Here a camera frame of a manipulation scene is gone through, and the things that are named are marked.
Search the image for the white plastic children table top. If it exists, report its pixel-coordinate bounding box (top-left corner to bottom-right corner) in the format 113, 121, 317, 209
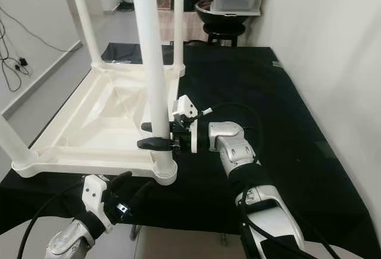
12, 63, 183, 187

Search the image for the black tablecloth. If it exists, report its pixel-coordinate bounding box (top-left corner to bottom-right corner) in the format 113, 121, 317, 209
0, 43, 381, 258

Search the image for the beige cloth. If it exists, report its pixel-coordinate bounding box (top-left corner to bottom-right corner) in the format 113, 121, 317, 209
170, 9, 204, 45

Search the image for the black round stool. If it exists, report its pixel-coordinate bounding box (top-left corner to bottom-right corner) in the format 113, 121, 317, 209
201, 24, 245, 47

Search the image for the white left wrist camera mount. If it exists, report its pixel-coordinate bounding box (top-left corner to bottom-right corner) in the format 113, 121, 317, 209
82, 174, 110, 233

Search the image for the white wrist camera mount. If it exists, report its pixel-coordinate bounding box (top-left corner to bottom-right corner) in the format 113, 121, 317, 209
171, 95, 216, 155
82, 174, 110, 233

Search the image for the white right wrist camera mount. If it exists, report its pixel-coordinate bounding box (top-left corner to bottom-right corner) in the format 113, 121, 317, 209
171, 95, 216, 155

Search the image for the long thin black cable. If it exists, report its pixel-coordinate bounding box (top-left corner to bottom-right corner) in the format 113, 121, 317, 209
0, 6, 82, 54

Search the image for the black cable bundle with plug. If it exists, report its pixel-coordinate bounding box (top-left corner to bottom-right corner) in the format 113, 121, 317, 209
0, 21, 32, 93

